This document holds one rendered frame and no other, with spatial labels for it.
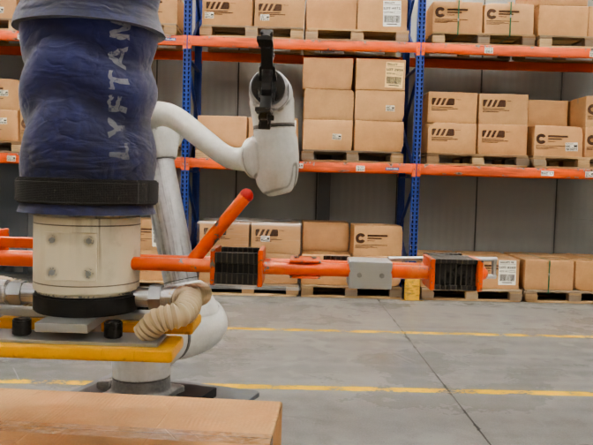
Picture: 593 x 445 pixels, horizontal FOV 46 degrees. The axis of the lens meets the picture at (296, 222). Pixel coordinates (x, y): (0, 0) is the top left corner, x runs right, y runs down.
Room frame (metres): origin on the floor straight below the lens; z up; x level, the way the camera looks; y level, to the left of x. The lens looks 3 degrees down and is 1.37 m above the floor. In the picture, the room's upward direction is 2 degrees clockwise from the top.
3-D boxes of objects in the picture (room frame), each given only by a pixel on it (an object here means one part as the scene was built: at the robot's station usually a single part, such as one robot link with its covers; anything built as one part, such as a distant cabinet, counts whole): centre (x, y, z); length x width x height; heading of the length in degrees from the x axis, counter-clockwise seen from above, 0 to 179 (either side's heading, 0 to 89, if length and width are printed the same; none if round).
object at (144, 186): (1.16, 0.34, 1.34); 0.23 x 0.23 x 0.04
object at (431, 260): (1.14, -0.26, 1.23); 0.08 x 0.07 x 0.05; 89
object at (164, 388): (1.88, 0.43, 0.80); 0.22 x 0.18 x 0.06; 75
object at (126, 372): (1.88, 0.40, 0.94); 0.18 x 0.16 x 0.22; 147
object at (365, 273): (1.15, -0.12, 1.22); 0.07 x 0.07 x 0.04; 89
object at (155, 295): (1.15, 0.34, 1.16); 0.34 x 0.25 x 0.06; 89
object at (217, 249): (1.15, 0.09, 1.23); 0.10 x 0.08 x 0.06; 179
